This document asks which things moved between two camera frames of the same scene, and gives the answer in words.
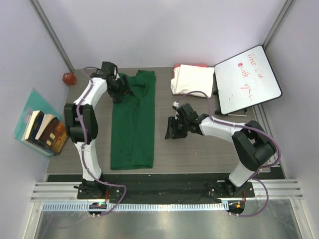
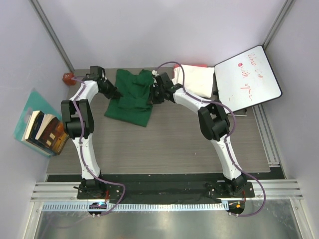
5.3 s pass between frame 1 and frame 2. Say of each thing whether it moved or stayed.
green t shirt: moved
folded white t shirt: stayed
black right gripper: moved
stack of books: stayed
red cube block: stayed
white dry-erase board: stayed
